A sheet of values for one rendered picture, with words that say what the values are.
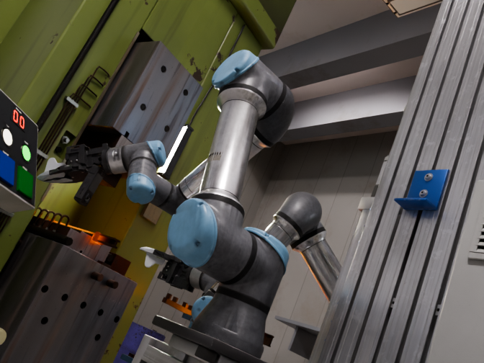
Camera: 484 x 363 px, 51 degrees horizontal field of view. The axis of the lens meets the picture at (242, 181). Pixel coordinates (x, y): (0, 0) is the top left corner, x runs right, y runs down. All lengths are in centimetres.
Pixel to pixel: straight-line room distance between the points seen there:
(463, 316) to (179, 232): 50
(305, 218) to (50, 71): 105
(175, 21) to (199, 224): 151
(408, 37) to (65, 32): 273
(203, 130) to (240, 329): 156
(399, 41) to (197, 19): 207
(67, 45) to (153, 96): 36
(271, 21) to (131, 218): 125
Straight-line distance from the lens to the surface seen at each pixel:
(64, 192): 240
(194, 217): 95
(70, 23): 200
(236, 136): 108
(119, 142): 193
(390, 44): 417
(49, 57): 194
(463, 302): 87
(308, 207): 141
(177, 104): 212
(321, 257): 151
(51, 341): 188
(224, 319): 101
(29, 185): 157
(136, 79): 200
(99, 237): 192
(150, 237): 229
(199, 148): 243
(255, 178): 691
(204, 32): 245
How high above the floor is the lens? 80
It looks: 18 degrees up
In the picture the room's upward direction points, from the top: 24 degrees clockwise
